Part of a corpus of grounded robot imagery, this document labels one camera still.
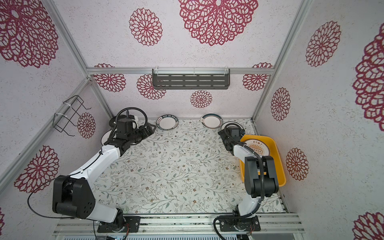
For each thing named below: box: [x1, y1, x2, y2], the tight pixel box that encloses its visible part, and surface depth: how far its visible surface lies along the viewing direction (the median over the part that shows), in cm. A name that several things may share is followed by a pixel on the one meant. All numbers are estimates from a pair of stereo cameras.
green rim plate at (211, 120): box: [200, 112, 224, 129], surface depth 123 cm
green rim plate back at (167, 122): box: [156, 114, 179, 131], surface depth 123 cm
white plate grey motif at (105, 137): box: [101, 129, 112, 146], surface depth 112 cm
